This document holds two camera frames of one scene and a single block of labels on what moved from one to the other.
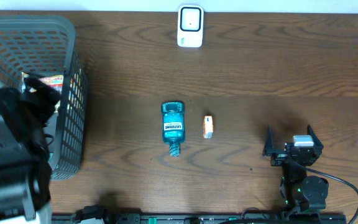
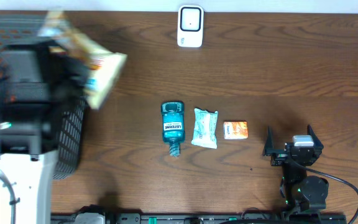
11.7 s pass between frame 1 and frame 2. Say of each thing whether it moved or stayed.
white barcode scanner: stayed
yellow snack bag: moved
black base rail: stayed
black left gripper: moved
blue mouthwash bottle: stayed
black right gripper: stayed
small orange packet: moved
